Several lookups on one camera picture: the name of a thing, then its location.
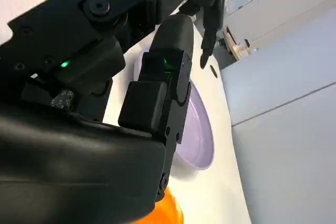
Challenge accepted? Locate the beige workshop desk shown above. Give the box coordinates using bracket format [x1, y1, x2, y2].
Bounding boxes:
[222, 26, 260, 62]

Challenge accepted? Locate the orange white toy bread roll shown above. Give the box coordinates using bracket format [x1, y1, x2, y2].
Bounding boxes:
[136, 189, 184, 224]

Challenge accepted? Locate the lilac plate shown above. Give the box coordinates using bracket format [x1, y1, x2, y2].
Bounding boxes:
[133, 50, 215, 171]

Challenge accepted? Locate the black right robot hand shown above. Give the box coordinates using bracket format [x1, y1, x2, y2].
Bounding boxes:
[0, 0, 200, 224]

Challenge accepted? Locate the grey partition panel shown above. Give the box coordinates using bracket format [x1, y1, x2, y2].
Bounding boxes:
[219, 8, 336, 126]
[230, 82, 336, 224]

